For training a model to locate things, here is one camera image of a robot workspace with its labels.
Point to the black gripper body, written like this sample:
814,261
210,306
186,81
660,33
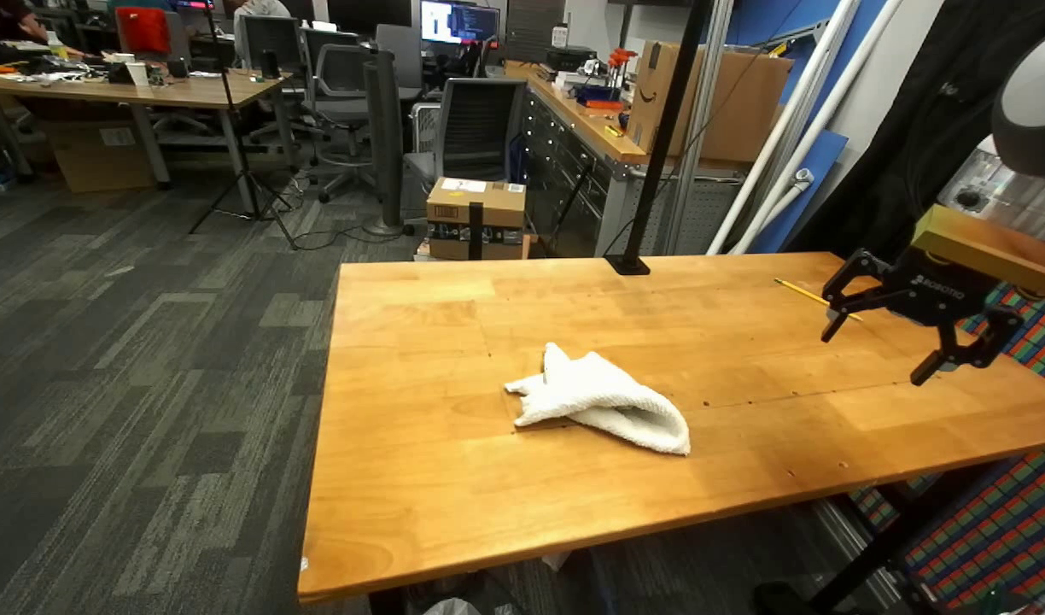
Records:
937,292

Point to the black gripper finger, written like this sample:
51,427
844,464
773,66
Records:
983,338
861,283

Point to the white cloth towel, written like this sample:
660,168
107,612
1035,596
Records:
610,405

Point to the yellow pencil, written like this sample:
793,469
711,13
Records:
800,292

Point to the colourful plaid cloth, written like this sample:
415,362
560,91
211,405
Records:
1000,535

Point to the large cardboard box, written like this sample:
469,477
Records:
739,102

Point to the drawer cabinet with wooden top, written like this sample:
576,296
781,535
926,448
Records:
567,172

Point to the small cardboard box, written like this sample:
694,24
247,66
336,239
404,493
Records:
474,208

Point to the lit computer monitor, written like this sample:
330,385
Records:
454,22

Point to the tall black panel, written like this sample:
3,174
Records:
385,138

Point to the grey office chair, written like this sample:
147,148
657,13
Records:
340,97

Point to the black tripod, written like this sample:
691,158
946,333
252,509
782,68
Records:
235,138

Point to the long wooden desk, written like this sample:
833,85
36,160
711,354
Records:
124,91

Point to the cardboard box under desk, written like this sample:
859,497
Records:
95,156

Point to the yellow wrist camera mount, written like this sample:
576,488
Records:
989,250

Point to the black table frame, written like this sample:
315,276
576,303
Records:
876,559

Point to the black camera stand pole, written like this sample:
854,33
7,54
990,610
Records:
660,148

